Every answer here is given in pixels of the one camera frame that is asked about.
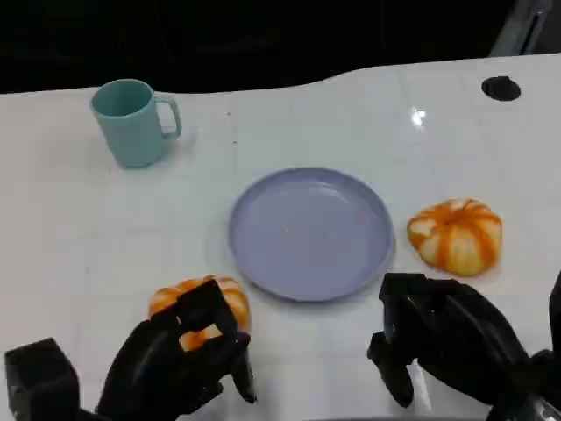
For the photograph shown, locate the pale green mug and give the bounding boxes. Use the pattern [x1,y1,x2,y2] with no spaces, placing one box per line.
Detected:
[90,78,183,170]

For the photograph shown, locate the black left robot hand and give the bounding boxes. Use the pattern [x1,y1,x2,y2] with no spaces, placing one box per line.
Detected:
[96,278,258,418]

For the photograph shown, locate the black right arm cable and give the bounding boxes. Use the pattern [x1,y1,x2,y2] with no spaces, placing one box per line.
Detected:
[547,270,561,352]

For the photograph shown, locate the small orange white bread roll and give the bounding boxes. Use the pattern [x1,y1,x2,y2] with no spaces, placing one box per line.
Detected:
[148,275,252,353]

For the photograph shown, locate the black table cable grommet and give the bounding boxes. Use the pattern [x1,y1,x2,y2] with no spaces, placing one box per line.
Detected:
[480,75,522,103]

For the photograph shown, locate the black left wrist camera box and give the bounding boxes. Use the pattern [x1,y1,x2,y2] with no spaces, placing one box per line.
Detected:
[4,337,82,421]

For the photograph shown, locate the grey metal frame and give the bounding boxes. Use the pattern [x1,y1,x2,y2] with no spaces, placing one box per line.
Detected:
[489,0,550,57]

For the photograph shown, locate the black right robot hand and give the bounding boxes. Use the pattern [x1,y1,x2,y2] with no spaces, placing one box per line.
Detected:
[366,273,534,409]

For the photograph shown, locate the large orange white bread roll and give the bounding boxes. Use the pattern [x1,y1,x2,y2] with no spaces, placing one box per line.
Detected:
[407,197,503,278]

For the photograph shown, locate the lilac plate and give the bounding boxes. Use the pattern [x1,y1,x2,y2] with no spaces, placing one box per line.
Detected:
[227,166,396,303]

